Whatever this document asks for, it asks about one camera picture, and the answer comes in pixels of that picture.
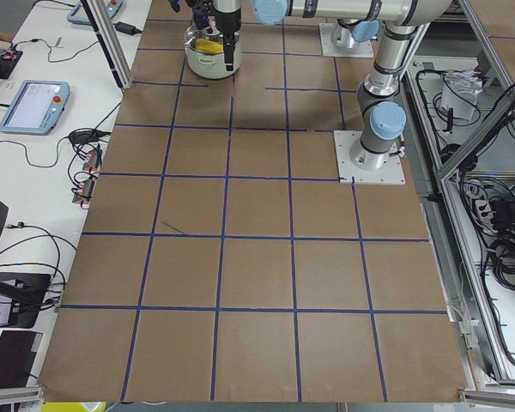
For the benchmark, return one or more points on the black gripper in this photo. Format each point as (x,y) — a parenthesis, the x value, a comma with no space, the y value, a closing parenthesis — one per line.
(227,23)

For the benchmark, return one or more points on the yellow corn cob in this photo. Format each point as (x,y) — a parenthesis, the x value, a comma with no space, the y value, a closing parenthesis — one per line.
(208,46)

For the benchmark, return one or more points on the white steel cooking pot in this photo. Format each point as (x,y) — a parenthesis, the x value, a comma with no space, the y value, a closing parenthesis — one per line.
(213,67)

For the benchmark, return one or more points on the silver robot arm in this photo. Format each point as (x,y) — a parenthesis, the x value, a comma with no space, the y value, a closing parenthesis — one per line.
(271,13)
(383,121)

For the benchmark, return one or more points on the black power adapter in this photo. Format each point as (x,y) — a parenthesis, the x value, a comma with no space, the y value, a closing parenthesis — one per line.
(127,28)

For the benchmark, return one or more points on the near blue teach pendant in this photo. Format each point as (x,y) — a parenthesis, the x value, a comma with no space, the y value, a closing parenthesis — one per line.
(36,108)

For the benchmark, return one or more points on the brown paper table cover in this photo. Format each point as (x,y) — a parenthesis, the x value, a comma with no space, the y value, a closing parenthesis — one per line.
(222,258)

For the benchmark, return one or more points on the white crumpled paper bag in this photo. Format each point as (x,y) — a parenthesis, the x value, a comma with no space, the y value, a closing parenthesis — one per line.
(460,93)

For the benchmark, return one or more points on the black monitor stand base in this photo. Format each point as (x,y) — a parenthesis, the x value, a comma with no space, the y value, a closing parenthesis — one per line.
(22,296)

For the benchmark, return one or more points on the black box device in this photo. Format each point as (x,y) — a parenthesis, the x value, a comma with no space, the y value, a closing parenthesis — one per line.
(18,349)

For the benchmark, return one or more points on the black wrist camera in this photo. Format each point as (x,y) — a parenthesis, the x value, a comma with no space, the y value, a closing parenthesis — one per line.
(201,10)

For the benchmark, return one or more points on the aluminium frame post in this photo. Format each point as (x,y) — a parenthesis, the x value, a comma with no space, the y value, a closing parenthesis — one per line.
(109,42)

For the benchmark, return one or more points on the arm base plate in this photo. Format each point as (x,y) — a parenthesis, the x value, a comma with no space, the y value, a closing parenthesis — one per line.
(348,42)
(357,166)

